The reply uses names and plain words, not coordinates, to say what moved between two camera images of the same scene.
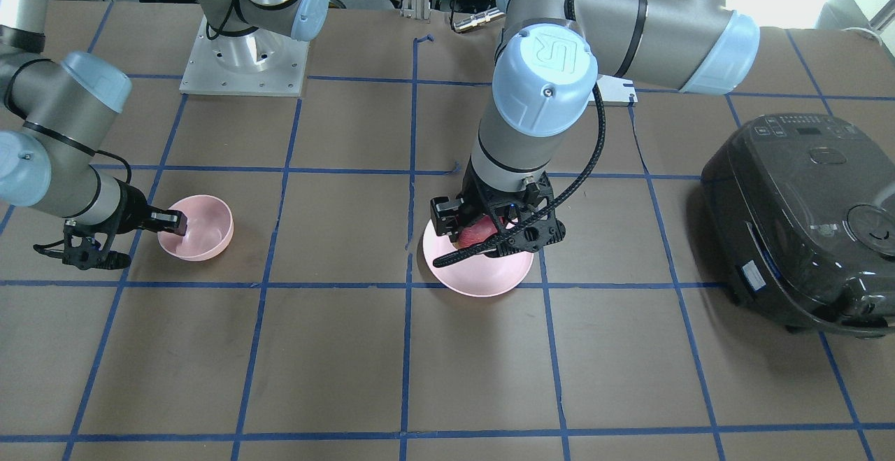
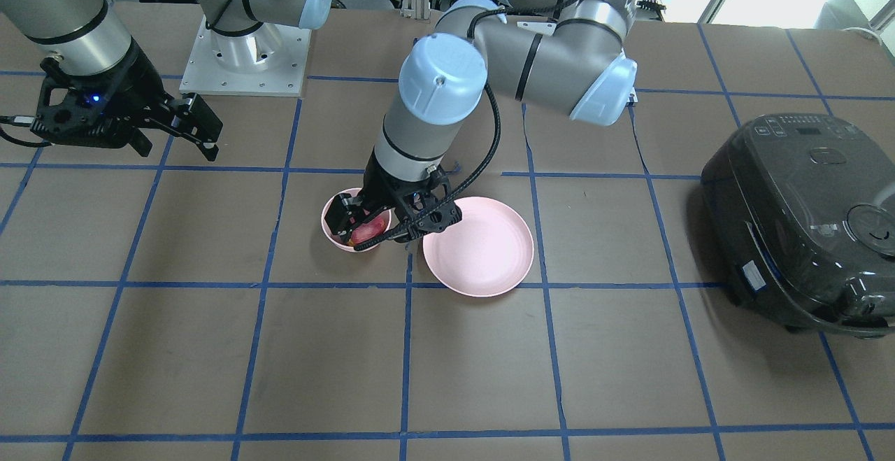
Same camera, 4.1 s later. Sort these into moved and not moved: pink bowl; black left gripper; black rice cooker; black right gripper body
Moved: black right gripper body; pink bowl; black left gripper
Not moved: black rice cooker
